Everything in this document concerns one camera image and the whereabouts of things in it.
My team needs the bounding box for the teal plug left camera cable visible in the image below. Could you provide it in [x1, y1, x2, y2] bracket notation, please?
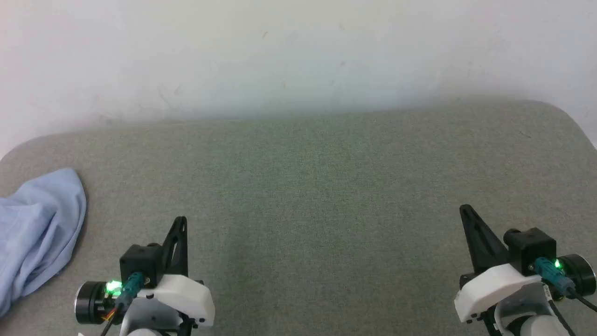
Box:
[100, 273, 146, 336]

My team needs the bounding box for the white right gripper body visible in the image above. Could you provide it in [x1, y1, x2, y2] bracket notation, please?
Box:
[454, 262, 544, 323]

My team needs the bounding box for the teal plug right camera cable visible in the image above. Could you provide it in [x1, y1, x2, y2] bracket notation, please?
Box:
[533, 257, 597, 313]

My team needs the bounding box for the grey fabric sofa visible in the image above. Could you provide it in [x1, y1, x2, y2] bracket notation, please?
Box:
[0, 96, 597, 336]

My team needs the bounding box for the light blue garment white trim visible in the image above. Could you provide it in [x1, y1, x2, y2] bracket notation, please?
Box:
[0, 168, 88, 319]

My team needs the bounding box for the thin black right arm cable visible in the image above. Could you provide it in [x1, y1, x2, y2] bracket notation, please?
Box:
[547, 299, 578, 336]

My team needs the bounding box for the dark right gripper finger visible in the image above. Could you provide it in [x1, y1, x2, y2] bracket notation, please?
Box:
[465, 205, 509, 268]
[459, 204, 489, 275]

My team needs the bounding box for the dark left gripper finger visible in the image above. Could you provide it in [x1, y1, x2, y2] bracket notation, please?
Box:
[160, 217, 181, 280]
[174, 216, 189, 277]

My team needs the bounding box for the teal plug camera cable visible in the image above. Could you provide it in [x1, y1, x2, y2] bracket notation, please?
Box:
[100, 273, 146, 336]
[533, 257, 597, 313]

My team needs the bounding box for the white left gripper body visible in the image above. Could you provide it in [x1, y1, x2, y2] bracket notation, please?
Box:
[133, 274, 216, 333]

